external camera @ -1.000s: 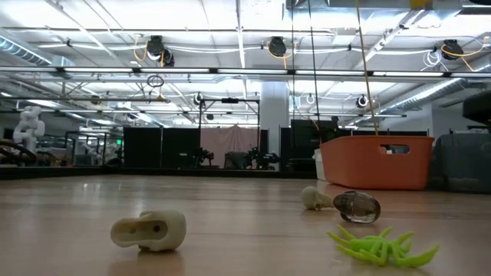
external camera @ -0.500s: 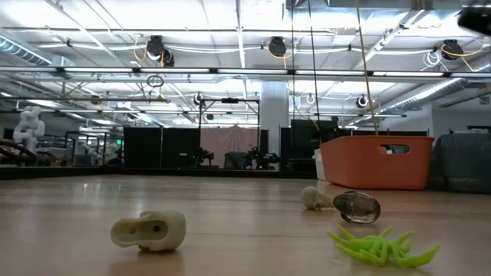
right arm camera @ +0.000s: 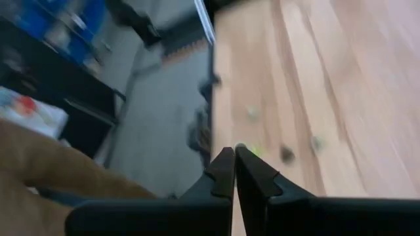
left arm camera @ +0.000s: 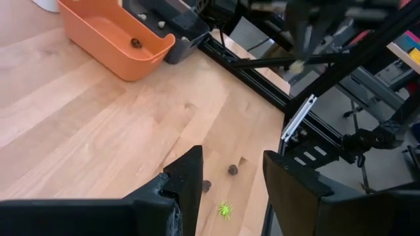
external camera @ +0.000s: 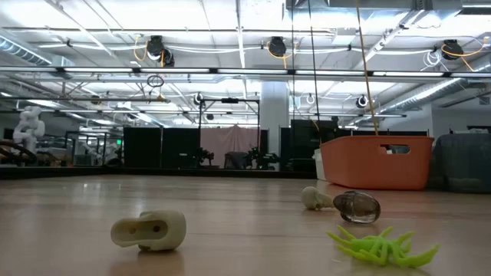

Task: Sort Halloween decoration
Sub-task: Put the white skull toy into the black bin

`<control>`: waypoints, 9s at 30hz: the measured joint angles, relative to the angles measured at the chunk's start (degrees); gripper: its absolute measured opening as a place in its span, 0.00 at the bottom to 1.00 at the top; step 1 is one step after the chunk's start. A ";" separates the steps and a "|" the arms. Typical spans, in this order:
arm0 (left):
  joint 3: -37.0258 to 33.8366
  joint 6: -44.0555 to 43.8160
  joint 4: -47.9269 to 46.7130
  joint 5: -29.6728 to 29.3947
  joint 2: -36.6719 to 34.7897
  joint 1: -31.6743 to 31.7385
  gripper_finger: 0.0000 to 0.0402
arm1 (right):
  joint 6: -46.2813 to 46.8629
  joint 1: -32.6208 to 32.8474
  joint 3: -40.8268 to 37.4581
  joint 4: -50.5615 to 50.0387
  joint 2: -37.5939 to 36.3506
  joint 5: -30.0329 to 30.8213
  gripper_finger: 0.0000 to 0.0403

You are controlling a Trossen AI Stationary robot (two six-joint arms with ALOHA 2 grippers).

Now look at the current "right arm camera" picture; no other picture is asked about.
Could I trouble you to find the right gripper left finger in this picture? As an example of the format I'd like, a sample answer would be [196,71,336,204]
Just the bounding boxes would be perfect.
[65,146,236,236]

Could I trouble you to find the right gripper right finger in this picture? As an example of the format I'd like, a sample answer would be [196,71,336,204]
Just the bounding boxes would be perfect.
[235,146,420,236]

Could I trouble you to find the white plastic skull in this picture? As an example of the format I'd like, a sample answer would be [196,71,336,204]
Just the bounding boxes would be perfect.
[246,105,260,121]
[310,134,326,153]

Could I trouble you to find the green plastic spider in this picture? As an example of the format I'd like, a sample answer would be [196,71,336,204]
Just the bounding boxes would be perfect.
[249,144,265,158]

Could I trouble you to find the tan brown object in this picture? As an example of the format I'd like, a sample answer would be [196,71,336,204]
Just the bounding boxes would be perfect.
[0,119,157,236]

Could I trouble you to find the white printed package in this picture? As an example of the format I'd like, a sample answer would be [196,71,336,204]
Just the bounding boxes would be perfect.
[0,85,70,140]

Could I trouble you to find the black desk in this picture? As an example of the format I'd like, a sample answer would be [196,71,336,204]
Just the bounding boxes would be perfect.
[0,19,127,160]

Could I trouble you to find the black bag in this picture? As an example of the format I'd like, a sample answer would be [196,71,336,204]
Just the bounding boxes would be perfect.
[106,0,162,47]

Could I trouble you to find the white aluminium bar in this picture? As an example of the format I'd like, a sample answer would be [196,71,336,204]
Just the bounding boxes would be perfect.
[194,0,217,45]

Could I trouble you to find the metal shelf blue bins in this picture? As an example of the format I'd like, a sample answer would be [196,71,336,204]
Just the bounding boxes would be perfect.
[9,0,108,68]

